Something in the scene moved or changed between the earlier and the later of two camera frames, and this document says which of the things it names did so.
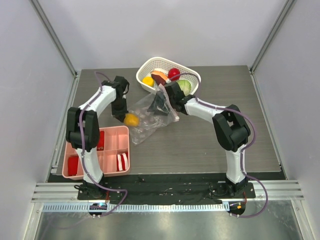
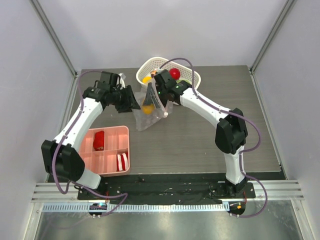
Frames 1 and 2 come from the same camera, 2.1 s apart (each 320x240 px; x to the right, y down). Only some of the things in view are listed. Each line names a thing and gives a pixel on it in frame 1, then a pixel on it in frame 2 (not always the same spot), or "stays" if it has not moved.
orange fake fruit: [131, 120] → [148, 110]
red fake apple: [173, 72] stays
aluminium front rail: [69, 192] stays
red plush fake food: [101, 146] stays
